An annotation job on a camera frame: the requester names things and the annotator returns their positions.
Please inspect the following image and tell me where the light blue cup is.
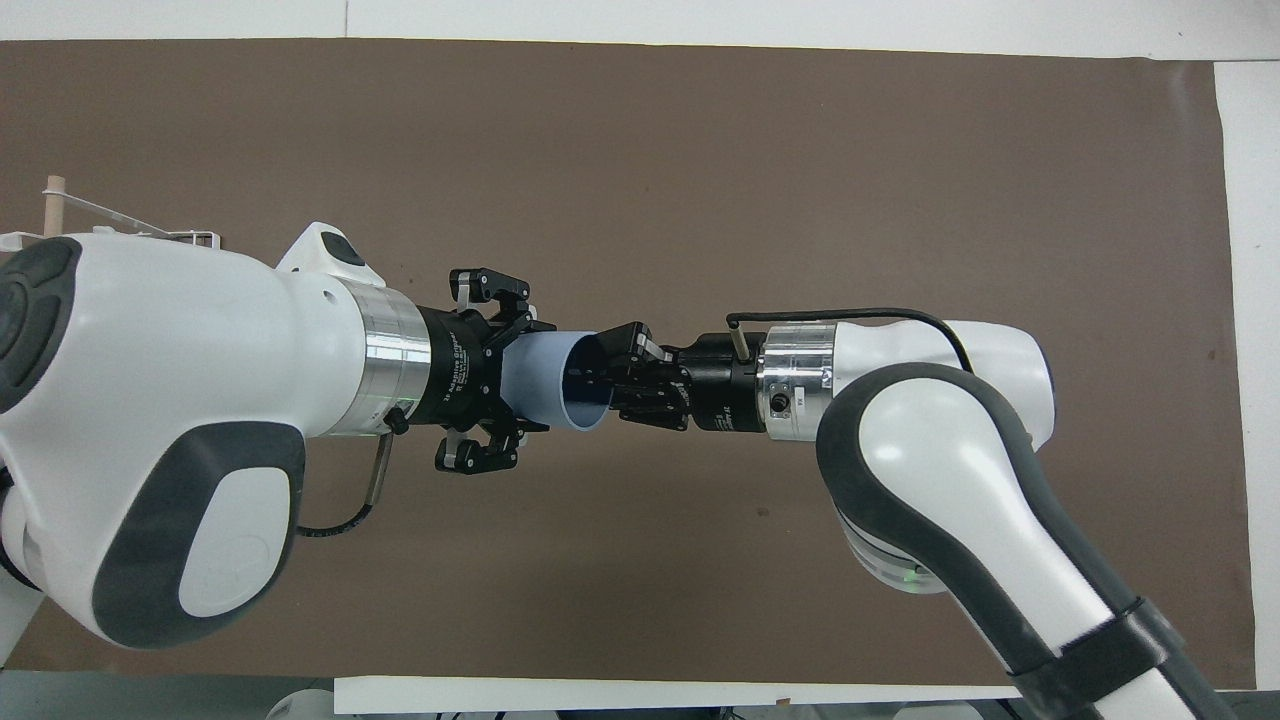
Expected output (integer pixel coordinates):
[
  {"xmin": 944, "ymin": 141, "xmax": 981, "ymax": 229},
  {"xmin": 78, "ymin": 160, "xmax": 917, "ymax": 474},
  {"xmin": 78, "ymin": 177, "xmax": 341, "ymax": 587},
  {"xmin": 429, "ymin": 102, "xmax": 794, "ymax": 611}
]
[{"xmin": 499, "ymin": 329, "xmax": 614, "ymax": 434}]

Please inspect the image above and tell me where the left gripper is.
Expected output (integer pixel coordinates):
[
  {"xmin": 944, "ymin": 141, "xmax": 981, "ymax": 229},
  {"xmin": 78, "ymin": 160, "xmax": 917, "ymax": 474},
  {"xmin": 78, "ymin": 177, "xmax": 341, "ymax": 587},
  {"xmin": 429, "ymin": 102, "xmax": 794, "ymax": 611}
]
[{"xmin": 415, "ymin": 266, "xmax": 558, "ymax": 476}]

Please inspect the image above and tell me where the black cable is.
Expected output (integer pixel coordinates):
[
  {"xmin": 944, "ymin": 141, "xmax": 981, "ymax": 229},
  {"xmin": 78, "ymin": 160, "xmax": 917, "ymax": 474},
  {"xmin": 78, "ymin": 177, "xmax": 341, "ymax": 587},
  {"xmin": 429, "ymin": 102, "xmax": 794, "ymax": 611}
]
[
  {"xmin": 726, "ymin": 307, "xmax": 977, "ymax": 375},
  {"xmin": 296, "ymin": 432, "xmax": 396, "ymax": 539}
]

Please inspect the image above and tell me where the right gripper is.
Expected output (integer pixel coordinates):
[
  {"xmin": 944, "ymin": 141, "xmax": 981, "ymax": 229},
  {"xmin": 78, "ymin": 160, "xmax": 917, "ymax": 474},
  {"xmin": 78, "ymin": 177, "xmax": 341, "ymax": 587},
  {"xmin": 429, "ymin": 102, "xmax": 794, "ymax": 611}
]
[{"xmin": 566, "ymin": 321, "xmax": 768, "ymax": 435}]

